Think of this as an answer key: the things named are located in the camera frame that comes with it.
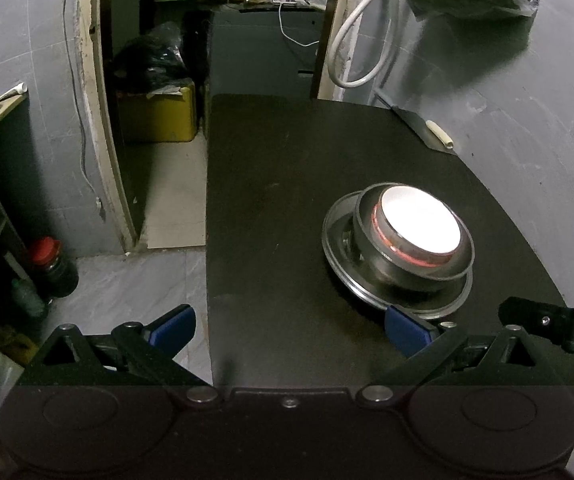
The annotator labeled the white hose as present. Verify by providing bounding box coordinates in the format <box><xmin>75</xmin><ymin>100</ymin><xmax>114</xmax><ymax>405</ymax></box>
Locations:
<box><xmin>328</xmin><ymin>0</ymin><xmax>398</xmax><ymax>88</ymax></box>

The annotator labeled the steel basin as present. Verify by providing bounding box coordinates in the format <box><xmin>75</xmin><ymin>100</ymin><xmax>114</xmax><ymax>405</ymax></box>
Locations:
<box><xmin>334</xmin><ymin>195</ymin><xmax>470</xmax><ymax>313</ymax></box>

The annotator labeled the white ceramic bowl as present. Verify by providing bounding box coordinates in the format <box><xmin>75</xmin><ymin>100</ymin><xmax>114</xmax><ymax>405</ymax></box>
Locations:
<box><xmin>373</xmin><ymin>186</ymin><xmax>464</xmax><ymax>267</ymax></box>

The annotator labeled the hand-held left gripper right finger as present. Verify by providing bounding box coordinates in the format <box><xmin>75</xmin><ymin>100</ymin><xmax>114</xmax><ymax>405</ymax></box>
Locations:
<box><xmin>357</xmin><ymin>306</ymin><xmax>560</xmax><ymax>406</ymax></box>

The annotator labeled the dark grey cabinet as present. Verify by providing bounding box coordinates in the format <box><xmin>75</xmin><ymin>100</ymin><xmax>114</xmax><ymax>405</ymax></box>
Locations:
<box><xmin>207</xmin><ymin>5</ymin><xmax>330</xmax><ymax>101</ymax></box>

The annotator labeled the steel cleaver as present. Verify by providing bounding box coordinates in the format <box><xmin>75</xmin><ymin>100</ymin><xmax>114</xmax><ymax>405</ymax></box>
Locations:
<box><xmin>374</xmin><ymin>91</ymin><xmax>460</xmax><ymax>153</ymax></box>

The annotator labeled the large steel plate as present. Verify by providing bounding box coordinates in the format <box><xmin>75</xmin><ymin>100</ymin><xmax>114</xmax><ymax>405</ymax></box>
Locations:
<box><xmin>322</xmin><ymin>189</ymin><xmax>474</xmax><ymax>322</ymax></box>

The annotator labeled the yellow box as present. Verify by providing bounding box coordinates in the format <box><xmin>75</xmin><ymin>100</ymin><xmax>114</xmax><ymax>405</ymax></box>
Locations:
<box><xmin>119</xmin><ymin>80</ymin><xmax>198</xmax><ymax>143</ymax></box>

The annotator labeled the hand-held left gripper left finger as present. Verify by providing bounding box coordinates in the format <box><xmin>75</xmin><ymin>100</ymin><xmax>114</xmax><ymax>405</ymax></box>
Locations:
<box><xmin>19</xmin><ymin>305</ymin><xmax>224</xmax><ymax>408</ymax></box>

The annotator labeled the black wall cable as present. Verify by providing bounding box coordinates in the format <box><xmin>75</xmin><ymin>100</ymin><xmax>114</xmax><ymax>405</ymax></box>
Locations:
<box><xmin>62</xmin><ymin>0</ymin><xmax>105</xmax><ymax>221</ymax></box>

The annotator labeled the red cap dark jar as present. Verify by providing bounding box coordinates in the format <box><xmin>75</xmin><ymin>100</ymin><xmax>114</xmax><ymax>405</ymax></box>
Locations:
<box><xmin>27</xmin><ymin>236</ymin><xmax>80</xmax><ymax>300</ymax></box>

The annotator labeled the steel bowl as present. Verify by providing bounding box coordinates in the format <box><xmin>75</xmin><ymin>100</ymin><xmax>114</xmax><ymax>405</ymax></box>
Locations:
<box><xmin>353</xmin><ymin>182</ymin><xmax>476</xmax><ymax>292</ymax></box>

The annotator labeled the cream paper roll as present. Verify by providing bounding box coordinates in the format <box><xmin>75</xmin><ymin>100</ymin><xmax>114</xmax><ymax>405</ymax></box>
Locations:
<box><xmin>426</xmin><ymin>120</ymin><xmax>454</xmax><ymax>150</ymax></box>

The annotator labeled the black trash bag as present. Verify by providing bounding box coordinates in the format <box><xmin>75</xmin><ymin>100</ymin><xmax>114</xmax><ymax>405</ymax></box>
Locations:
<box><xmin>112</xmin><ymin>22</ymin><xmax>190</xmax><ymax>96</ymax></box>

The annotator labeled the green plastic bottle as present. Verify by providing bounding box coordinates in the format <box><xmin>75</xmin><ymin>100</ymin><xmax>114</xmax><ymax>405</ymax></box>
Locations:
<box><xmin>9</xmin><ymin>277</ymin><xmax>48</xmax><ymax>321</ymax></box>

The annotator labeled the thin white cable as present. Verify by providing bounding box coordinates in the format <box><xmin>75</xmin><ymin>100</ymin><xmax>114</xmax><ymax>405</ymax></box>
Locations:
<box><xmin>278</xmin><ymin>2</ymin><xmax>320</xmax><ymax>48</ymax></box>

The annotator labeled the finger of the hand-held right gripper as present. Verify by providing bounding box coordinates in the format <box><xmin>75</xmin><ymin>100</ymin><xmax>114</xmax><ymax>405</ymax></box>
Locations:
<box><xmin>498</xmin><ymin>297</ymin><xmax>568</xmax><ymax>346</ymax></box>

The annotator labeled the door frame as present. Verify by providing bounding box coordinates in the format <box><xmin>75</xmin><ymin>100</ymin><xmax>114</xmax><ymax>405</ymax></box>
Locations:
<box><xmin>74</xmin><ymin>0</ymin><xmax>362</xmax><ymax>253</ymax></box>

